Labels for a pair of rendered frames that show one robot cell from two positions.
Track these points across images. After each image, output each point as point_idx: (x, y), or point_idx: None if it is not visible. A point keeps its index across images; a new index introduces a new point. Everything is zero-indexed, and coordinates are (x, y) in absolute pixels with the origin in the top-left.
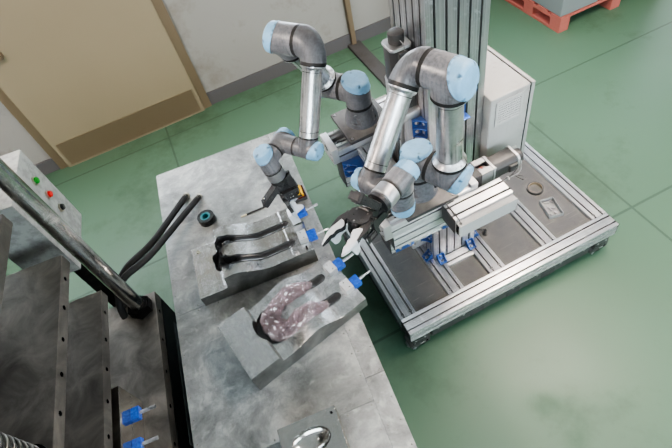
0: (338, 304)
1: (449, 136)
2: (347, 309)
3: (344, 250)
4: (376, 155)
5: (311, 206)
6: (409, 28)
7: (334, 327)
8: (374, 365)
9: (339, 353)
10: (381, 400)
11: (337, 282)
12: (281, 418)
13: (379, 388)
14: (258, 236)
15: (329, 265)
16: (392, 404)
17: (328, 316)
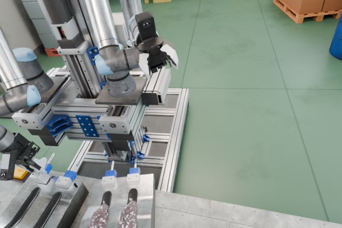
0: (140, 195)
1: (138, 10)
2: (150, 191)
3: (174, 59)
4: (107, 31)
5: (51, 158)
6: None
7: (153, 212)
8: (203, 204)
9: (175, 224)
10: (233, 216)
11: (123, 184)
12: None
13: (223, 211)
14: (16, 221)
15: (106, 179)
16: (240, 209)
17: (144, 206)
